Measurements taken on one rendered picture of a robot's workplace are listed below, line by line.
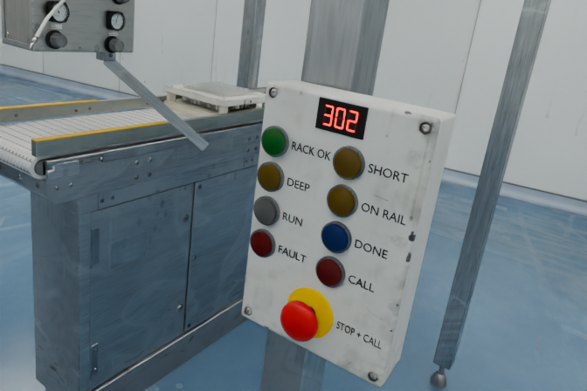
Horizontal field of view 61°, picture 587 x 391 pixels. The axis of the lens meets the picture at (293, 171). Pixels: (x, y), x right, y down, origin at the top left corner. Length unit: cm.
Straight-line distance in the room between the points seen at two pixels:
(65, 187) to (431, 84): 352
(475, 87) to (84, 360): 351
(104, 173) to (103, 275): 30
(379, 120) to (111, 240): 102
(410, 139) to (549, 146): 389
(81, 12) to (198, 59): 417
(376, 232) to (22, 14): 78
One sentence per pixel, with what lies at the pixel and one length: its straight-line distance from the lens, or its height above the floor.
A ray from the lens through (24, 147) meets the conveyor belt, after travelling 118.
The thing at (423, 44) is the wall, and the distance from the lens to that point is 431.
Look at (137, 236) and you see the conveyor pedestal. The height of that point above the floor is 54.
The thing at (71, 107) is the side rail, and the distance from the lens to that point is 144.
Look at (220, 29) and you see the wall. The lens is 505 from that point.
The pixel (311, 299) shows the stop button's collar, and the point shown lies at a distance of 51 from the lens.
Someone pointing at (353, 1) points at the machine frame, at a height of 118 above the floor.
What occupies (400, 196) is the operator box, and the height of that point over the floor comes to 103.
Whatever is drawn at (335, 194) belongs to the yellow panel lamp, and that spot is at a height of 101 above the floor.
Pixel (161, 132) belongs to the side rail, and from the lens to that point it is 128.
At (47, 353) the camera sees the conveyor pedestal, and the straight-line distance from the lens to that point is 158.
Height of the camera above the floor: 116
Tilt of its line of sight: 17 degrees down
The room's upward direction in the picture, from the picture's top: 8 degrees clockwise
